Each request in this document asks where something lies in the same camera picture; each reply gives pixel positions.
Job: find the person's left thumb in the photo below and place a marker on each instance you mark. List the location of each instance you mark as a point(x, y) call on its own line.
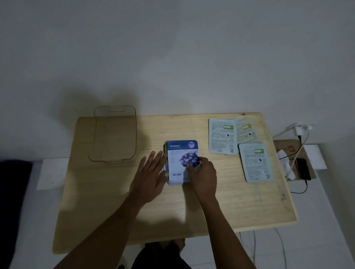
point(165, 178)

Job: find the blue berry print mask packet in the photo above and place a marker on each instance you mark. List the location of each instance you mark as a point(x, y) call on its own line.
point(179, 155)

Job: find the brown cardboard box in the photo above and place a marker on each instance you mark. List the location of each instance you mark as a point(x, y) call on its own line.
point(288, 147)

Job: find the person's right thumb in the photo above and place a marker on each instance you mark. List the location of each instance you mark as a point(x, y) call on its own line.
point(190, 167)

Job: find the person's right hand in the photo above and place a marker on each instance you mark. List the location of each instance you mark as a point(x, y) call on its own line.
point(203, 180)

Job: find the black smartphone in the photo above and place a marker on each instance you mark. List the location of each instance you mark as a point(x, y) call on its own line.
point(303, 169)

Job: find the person's left hand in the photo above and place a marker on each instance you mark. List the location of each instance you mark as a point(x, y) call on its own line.
point(147, 183)

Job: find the white charger plug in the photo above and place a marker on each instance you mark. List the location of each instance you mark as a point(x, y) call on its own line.
point(299, 130)

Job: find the white power strip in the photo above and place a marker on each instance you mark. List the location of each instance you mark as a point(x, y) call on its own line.
point(301, 126)

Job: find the white crumpled paper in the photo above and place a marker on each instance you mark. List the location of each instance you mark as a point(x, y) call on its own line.
point(285, 162)

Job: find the clear plastic tray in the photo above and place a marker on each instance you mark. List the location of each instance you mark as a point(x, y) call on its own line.
point(115, 134)

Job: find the white yellow label mask packet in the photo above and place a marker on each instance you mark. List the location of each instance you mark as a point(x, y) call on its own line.
point(246, 131)

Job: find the person's right forearm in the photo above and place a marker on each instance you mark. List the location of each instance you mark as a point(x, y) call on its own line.
point(224, 232)

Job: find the person's left little finger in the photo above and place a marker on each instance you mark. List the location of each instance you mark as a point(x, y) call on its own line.
point(142, 164)

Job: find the white green label mask packet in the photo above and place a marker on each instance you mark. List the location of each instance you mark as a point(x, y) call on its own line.
point(256, 162)
point(222, 137)

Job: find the person's left forearm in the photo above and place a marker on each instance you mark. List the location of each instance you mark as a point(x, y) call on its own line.
point(105, 235)

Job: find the person's black shorts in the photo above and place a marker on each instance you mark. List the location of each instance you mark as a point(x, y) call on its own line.
point(155, 256)

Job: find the person's knee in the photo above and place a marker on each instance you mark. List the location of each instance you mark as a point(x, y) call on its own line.
point(177, 244)

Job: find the person's left middle finger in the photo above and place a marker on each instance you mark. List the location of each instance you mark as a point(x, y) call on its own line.
point(158, 160)

